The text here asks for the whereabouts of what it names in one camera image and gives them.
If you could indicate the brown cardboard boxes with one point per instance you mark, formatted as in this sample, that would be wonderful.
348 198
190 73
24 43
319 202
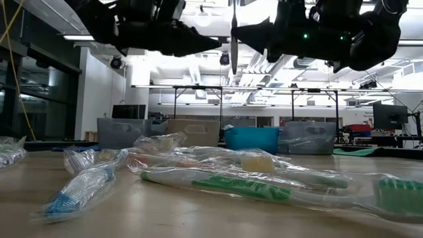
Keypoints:
92 136

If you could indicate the ceiling light strip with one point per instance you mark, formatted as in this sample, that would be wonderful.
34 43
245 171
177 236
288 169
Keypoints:
76 38

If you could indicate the green toothbrush in clear wrapper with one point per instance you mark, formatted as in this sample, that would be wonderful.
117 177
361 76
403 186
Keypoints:
238 188
327 182

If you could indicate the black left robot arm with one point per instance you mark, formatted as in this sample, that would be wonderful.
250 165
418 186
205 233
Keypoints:
92 16

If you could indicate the green mat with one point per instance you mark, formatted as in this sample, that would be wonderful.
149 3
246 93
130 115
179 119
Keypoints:
358 152

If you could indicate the dark grey translucent bin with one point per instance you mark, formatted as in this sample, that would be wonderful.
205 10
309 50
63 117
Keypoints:
122 135

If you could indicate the black ceiling camera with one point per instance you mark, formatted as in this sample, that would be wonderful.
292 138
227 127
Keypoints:
115 62

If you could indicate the blue plastic lid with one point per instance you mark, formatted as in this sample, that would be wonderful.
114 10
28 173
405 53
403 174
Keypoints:
76 148

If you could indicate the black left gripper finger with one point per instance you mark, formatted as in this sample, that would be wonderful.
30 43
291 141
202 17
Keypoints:
191 41

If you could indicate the black metal rack frame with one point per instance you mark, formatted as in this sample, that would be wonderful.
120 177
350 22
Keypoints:
175 102
337 109

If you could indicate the red storage bin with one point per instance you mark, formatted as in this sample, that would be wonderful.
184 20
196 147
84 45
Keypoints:
358 128

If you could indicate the black monitor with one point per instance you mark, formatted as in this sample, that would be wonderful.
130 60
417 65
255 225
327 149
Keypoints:
390 115
129 111

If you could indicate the blue plastic bin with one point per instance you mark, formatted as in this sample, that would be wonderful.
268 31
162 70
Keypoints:
251 140

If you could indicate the clear translucent plastic bin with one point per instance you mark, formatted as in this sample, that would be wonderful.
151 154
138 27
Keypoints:
307 139

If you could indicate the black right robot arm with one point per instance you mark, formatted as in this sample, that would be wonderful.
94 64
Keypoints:
380 39

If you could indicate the black overhead camera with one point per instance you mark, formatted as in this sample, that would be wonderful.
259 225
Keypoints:
224 59

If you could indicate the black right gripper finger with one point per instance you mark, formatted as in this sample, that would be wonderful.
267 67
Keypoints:
257 34

